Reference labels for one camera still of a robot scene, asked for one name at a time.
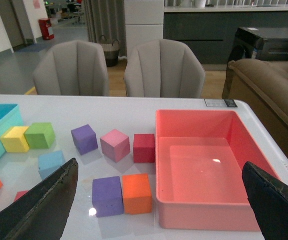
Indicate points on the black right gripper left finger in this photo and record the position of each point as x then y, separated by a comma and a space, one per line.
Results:
42, 212

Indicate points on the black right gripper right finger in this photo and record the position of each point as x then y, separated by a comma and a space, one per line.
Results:
268, 198

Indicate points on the light blue foam block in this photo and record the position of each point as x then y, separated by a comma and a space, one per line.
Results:
50, 162

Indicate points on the red foam block near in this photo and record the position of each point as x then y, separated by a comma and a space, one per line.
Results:
19, 194

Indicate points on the purple foam block near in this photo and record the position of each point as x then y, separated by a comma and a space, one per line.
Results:
107, 196

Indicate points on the purple foam block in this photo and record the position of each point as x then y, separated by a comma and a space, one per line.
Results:
84, 139
107, 196

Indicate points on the green foam block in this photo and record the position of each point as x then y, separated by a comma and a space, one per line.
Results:
40, 135

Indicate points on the yellow foam block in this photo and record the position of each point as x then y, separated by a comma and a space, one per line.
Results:
14, 141

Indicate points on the purple foam block far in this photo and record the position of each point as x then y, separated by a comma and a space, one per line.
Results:
84, 139

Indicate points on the pink plastic bin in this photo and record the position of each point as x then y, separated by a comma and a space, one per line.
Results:
200, 155

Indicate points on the orange foam block near pink bin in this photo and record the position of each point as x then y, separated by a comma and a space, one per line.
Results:
137, 195

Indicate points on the brown sofa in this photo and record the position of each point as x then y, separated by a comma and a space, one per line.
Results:
263, 85

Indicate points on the dark red foam block far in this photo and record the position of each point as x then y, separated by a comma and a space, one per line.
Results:
144, 148

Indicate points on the table label sticker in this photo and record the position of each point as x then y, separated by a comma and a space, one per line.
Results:
220, 103

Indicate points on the grey chair left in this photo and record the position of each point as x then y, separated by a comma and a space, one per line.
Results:
72, 68

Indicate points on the grey chair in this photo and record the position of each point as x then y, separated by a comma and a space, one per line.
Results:
163, 68
72, 68

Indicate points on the black appliance box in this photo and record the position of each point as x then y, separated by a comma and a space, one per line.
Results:
267, 44

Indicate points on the woven basket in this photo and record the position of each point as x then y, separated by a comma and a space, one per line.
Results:
111, 50

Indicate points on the grey chair right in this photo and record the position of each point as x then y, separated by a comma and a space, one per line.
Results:
163, 68

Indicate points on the dark grey counter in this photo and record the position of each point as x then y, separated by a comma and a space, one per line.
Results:
209, 32

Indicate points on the red fire cabinet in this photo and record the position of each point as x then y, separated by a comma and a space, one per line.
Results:
46, 28

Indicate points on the white plant pot right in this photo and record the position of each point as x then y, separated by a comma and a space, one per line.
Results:
200, 3

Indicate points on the white cabinet column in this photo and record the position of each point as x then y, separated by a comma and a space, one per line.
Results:
143, 21

